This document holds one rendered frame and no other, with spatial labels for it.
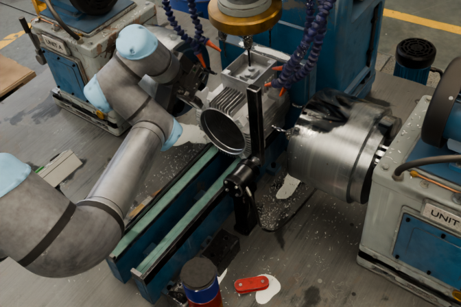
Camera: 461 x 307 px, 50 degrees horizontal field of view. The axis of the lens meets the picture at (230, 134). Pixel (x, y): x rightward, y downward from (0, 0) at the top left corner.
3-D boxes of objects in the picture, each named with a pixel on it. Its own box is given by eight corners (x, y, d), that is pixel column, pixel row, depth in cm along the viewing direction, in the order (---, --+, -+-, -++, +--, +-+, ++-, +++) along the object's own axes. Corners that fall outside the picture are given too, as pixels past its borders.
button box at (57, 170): (75, 166, 132) (61, 151, 130) (84, 163, 126) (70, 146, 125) (22, 210, 122) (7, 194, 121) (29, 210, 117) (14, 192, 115)
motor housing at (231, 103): (239, 103, 156) (234, 54, 143) (291, 126, 147) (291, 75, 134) (199, 142, 146) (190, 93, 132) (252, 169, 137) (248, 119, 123)
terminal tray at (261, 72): (247, 69, 143) (245, 48, 138) (278, 81, 138) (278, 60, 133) (221, 92, 137) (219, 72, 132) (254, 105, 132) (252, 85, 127)
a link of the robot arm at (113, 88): (119, 129, 105) (155, 92, 104) (77, 92, 101) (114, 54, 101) (120, 121, 112) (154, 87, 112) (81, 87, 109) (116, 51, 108)
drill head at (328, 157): (304, 125, 148) (306, 57, 130) (443, 182, 129) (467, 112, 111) (258, 181, 134) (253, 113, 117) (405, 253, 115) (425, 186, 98)
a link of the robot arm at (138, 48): (104, 43, 103) (133, 13, 102) (133, 66, 112) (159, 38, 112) (123, 64, 99) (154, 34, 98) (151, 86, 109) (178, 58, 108)
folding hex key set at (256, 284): (235, 295, 124) (234, 291, 123) (234, 283, 126) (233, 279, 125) (269, 289, 124) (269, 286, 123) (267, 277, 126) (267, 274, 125)
